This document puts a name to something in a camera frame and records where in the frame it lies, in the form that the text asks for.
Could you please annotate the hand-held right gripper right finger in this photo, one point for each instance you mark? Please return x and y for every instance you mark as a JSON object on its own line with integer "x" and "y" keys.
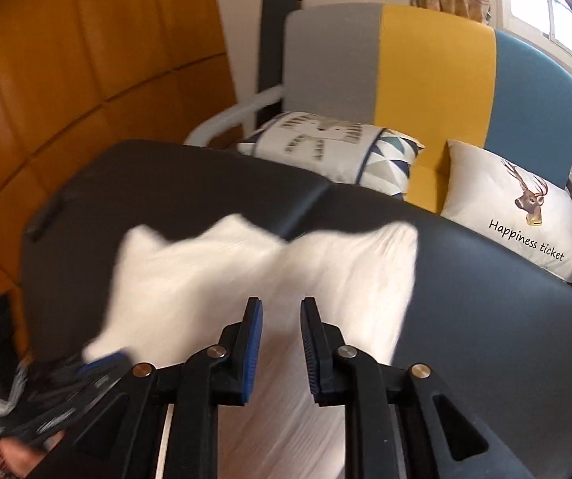
{"x": 311, "y": 349}

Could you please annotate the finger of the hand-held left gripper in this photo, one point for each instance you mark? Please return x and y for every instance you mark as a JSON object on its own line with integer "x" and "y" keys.
{"x": 104, "y": 362}

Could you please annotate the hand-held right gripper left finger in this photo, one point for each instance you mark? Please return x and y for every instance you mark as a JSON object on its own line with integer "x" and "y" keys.
{"x": 253, "y": 349}

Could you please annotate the cream knit sweater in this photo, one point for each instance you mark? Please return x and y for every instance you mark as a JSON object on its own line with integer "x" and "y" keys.
{"x": 216, "y": 284}

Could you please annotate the person's left hand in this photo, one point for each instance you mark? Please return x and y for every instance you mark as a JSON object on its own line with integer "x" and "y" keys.
{"x": 26, "y": 459}

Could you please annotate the geometric print pillow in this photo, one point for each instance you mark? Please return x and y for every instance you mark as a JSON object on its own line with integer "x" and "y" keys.
{"x": 326, "y": 147}

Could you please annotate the white deer print pillow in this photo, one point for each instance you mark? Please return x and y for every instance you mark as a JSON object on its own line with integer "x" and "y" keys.
{"x": 495, "y": 219}

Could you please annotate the grey yellow blue sofa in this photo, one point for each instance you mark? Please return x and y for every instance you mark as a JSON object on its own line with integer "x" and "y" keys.
{"x": 430, "y": 70}

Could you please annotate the black upright panel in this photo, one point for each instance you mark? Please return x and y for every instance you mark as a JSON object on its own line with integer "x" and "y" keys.
{"x": 272, "y": 45}

